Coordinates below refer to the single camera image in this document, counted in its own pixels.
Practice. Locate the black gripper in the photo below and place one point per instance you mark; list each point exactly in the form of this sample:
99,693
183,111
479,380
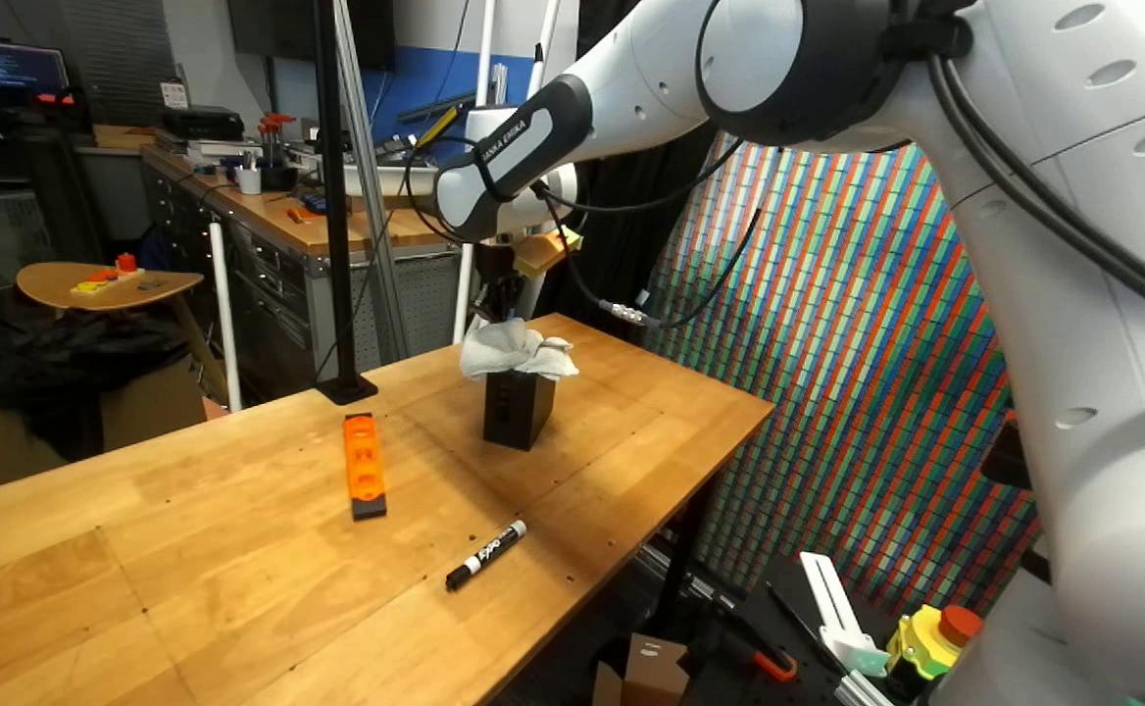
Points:
499,273

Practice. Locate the white cloth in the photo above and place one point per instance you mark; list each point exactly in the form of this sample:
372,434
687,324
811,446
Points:
513,349

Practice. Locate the black perforated box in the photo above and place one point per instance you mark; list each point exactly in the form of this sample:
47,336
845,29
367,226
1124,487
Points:
519,414

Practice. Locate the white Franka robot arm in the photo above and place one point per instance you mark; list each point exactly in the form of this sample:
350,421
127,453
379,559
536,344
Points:
1094,325

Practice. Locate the cardboard box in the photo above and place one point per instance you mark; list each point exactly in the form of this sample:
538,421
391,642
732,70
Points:
652,668

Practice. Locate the black curtain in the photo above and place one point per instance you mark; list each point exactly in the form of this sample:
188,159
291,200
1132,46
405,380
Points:
626,238

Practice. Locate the grey metal pole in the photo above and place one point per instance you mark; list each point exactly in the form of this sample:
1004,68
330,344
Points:
370,197

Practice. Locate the orange torpedo level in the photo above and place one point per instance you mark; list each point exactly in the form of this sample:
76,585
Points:
360,463

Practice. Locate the black pole stand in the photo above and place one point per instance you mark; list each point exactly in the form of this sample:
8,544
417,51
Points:
333,197

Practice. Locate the black marker pen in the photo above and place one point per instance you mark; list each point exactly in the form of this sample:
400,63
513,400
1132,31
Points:
487,554

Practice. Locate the wooden top workbench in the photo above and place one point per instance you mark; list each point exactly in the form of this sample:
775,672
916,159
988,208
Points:
285,227

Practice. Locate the long white pole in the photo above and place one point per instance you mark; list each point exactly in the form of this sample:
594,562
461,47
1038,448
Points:
485,51

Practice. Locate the short white pole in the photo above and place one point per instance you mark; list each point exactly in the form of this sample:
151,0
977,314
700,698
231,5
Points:
225,325

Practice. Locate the white bottle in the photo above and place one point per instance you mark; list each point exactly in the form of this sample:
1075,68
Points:
247,176

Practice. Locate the colourful patterned screen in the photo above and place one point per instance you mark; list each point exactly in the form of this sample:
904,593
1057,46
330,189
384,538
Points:
861,393

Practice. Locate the round wooden stool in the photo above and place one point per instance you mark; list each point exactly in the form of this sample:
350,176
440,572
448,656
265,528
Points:
94,282

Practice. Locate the yellow emergency stop button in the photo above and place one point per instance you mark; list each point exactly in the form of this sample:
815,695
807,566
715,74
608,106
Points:
926,643

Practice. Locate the computer monitor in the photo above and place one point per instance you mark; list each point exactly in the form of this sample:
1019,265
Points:
5,63

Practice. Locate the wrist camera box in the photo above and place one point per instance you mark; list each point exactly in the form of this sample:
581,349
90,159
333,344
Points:
550,248

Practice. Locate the white aluminium rail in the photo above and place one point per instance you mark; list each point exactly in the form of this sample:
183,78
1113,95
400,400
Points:
831,610

